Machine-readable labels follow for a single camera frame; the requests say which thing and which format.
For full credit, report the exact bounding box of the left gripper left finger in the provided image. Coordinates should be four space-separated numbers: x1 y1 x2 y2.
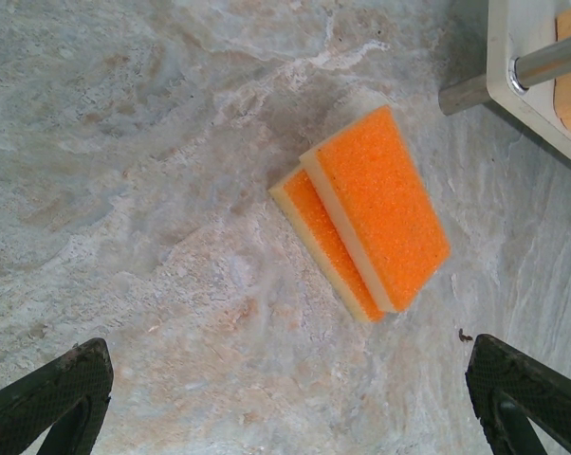
0 337 115 455

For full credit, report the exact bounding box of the white two-tier shelf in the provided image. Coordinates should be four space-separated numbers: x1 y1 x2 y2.
437 0 571 175

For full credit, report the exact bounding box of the orange scouring sponge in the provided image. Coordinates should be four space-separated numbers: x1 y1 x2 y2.
298 103 452 314
267 163 386 324

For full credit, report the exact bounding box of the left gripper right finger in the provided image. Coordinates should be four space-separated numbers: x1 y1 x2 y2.
464 333 571 455

